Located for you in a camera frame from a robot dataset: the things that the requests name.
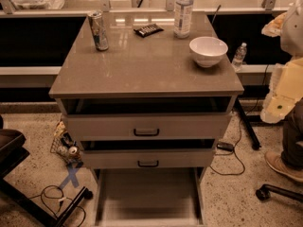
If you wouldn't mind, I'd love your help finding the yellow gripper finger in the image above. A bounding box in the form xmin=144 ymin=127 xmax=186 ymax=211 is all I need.
xmin=260 ymin=58 xmax=303 ymax=124
xmin=261 ymin=12 xmax=286 ymax=37

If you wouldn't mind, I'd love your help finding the redbull can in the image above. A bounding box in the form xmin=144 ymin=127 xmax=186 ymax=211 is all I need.
xmin=88 ymin=10 xmax=109 ymax=51

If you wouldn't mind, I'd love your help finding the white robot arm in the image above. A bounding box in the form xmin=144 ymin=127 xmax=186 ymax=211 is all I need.
xmin=260 ymin=0 xmax=303 ymax=124

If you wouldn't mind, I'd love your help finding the top drawer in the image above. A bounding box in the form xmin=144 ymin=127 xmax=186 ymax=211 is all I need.
xmin=62 ymin=113 xmax=231 ymax=141

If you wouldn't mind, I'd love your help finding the drawer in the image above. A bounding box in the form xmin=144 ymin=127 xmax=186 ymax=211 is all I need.
xmin=62 ymin=113 xmax=231 ymax=141
xmin=80 ymin=149 xmax=214 ymax=169
xmin=93 ymin=168 xmax=205 ymax=227

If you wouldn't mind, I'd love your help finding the grey drawer cabinet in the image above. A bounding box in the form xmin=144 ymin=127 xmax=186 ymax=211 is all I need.
xmin=48 ymin=10 xmax=245 ymax=227

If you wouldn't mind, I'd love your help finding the bottom drawer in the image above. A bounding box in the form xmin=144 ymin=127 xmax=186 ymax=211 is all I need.
xmin=93 ymin=168 xmax=205 ymax=227

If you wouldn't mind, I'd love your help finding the middle drawer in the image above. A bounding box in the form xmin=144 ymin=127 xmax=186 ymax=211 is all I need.
xmin=80 ymin=149 xmax=214 ymax=169

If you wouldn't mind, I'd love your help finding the small water bottle on ledge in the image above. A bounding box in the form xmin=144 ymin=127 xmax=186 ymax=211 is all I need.
xmin=231 ymin=43 xmax=247 ymax=71

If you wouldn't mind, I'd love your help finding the person leg in trousers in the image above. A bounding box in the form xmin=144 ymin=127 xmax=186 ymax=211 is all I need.
xmin=281 ymin=99 xmax=303 ymax=170

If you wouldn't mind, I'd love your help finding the black table leg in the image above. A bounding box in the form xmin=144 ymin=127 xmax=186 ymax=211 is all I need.
xmin=235 ymin=99 xmax=261 ymax=150

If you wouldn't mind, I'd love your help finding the white bowl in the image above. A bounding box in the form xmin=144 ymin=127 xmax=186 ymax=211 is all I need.
xmin=189 ymin=37 xmax=228 ymax=68

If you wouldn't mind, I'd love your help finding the brown shoe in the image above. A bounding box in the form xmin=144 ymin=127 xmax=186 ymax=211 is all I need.
xmin=264 ymin=151 xmax=303 ymax=183

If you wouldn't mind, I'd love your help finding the clear water bottle on cabinet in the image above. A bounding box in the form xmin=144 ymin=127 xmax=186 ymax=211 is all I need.
xmin=173 ymin=0 xmax=194 ymax=39

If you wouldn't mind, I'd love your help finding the black office chair caster leg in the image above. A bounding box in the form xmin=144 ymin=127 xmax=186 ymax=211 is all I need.
xmin=255 ymin=184 xmax=303 ymax=202

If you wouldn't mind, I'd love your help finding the black chocolate bar packet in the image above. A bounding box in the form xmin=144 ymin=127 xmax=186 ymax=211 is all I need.
xmin=134 ymin=24 xmax=163 ymax=38

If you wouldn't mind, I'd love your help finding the blue tape cross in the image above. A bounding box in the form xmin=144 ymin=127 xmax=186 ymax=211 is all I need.
xmin=59 ymin=162 xmax=83 ymax=189

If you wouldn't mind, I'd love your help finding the black power adapter with cable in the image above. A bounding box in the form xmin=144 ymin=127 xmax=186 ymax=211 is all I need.
xmin=211 ymin=120 xmax=246 ymax=176

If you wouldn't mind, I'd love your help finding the wire basket with cans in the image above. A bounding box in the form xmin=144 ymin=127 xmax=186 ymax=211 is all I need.
xmin=50 ymin=121 xmax=81 ymax=164

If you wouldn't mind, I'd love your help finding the black cable on floor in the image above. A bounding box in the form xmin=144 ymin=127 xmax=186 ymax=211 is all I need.
xmin=28 ymin=184 xmax=87 ymax=227

